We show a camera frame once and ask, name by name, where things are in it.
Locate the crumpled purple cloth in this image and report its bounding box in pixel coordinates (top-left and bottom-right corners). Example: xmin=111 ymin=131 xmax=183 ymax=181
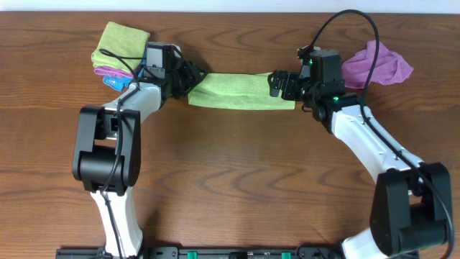
xmin=341 ymin=40 xmax=414 ymax=89

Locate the green microfibre cloth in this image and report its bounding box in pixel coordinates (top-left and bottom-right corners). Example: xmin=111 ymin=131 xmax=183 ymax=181
xmin=188 ymin=73 xmax=295 ymax=111

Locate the folded pink cloth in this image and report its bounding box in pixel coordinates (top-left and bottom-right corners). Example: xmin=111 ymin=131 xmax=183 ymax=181
xmin=93 ymin=66 xmax=133 ymax=78

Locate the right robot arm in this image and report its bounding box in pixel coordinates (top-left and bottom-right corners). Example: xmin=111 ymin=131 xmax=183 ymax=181
xmin=267 ymin=50 xmax=454 ymax=258

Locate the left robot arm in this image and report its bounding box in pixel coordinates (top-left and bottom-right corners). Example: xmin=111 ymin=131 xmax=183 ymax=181
xmin=56 ymin=42 xmax=208 ymax=258

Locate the folded green cloth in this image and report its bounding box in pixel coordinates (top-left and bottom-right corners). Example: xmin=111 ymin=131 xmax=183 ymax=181
xmin=91 ymin=22 xmax=150 ymax=73

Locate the folded blue cloth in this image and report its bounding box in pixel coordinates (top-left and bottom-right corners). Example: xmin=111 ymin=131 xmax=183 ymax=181
xmin=102 ymin=76 xmax=134 ymax=92

